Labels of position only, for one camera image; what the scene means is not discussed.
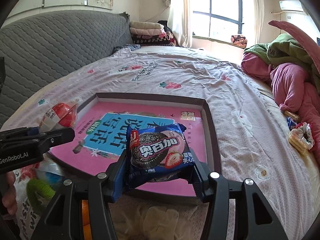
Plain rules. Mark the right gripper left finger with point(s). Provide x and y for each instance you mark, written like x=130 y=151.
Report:
x=62 y=218

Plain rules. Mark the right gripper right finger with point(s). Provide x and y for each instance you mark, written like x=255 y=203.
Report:
x=254 y=216

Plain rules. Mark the white toy egg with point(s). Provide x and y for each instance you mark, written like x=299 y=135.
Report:
x=49 y=172

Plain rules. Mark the red toy egg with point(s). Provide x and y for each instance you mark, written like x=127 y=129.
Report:
x=59 y=116

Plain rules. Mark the cream drawstring cloth pouch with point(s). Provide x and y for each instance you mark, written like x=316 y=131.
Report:
x=136 y=220

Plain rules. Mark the blue cookie packet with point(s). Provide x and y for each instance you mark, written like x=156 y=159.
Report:
x=156 y=154

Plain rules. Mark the person's left hand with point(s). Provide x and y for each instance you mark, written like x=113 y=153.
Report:
x=9 y=198

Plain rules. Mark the dark shallow cardboard box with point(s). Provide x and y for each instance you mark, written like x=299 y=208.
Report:
x=213 y=159

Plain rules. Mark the strawberry print bed sheet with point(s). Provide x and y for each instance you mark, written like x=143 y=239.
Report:
x=251 y=131

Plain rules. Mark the pink and blue book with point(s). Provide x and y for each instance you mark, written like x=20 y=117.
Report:
x=100 y=138

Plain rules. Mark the snack packets pile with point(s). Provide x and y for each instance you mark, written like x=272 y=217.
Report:
x=300 y=135

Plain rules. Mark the grey quilted headboard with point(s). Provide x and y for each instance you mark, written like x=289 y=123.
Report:
x=40 y=49

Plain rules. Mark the pink crumpled duvet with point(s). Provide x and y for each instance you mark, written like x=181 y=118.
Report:
x=291 y=88

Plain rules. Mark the stack of folded blankets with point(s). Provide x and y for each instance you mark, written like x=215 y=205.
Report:
x=152 y=34

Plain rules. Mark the green blanket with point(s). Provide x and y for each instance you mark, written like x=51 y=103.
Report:
x=285 y=49

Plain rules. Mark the orange patterned bag on sill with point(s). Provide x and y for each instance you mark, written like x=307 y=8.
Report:
x=239 y=41

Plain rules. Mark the pink quilted pillow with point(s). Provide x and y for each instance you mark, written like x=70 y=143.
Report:
x=311 y=47

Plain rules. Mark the left cream curtain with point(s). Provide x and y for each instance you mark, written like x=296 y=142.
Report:
x=179 y=21

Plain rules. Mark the cream curtain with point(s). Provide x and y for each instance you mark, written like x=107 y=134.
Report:
x=179 y=21
x=255 y=20

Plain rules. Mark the white air conditioner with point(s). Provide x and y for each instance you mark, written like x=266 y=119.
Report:
x=288 y=5

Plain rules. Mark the right cream curtain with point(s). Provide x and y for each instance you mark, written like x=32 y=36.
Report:
x=255 y=20

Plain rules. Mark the window with dark frame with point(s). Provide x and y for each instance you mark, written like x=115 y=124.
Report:
x=217 y=19

